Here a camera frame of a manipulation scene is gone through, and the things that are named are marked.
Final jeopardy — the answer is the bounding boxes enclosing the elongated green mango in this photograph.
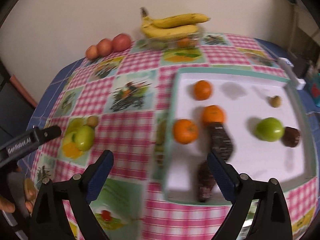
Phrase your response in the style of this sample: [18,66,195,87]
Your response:
[74,125,95,151]

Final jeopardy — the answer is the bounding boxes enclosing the small brown kiwi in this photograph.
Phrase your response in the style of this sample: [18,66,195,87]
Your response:
[86,115,99,128]

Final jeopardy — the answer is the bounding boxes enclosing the dark avocado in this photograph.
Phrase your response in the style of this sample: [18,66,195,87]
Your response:
[208,122,234,161]
[196,161,216,203]

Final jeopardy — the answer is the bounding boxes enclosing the round green apple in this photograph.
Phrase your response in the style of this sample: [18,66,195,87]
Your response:
[253,117,284,142]

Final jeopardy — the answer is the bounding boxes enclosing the orange tangerine with stem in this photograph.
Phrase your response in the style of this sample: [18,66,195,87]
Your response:
[172,119,199,145]

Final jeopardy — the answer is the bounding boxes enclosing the person's left hand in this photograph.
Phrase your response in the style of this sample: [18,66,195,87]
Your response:
[1,167,38,215]

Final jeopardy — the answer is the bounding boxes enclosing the pink checkered fruit tablecloth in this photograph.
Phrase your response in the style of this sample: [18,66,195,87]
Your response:
[29,33,319,239]

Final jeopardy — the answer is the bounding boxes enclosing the white foam tray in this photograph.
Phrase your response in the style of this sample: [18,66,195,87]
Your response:
[162,68,317,205]

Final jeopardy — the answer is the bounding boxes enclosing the dark brown wrinkled fruit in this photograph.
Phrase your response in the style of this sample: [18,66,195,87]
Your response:
[282,127,300,147]

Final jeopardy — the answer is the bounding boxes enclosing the small orange apple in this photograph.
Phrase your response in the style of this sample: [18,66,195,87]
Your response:
[86,45,99,61]

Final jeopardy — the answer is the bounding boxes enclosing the middle red apple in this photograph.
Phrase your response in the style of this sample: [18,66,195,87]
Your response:
[97,38,113,57]

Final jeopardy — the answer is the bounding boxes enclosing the large red apple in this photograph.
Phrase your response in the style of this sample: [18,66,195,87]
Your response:
[112,33,131,52]

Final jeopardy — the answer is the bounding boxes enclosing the small tan round fruit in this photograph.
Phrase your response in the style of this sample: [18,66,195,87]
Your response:
[269,95,281,108]

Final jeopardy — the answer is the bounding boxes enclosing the middle orange tangerine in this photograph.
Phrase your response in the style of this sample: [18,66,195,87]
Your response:
[201,105,226,125]

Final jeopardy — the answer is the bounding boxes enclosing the lower yellow banana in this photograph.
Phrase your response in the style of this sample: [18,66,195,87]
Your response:
[140,7,199,40]

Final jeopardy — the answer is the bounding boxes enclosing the yellow banana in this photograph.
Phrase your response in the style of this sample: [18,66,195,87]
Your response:
[152,13,210,28]
[140,7,199,40]

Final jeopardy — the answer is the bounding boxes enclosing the teal toy box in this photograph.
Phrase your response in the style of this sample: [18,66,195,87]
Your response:
[309,73,320,100]

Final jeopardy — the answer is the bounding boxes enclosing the far orange tangerine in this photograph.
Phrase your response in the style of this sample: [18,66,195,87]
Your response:
[193,80,213,101]

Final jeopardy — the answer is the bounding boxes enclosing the white power strip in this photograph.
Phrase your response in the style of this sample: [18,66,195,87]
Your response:
[277,57,306,90]

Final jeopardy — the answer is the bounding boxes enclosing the upper yellow banana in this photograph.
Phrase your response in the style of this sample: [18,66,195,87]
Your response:
[152,13,210,28]

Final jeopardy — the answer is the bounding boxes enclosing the clear plastic fruit container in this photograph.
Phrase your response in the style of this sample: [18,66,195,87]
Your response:
[144,27,204,50]

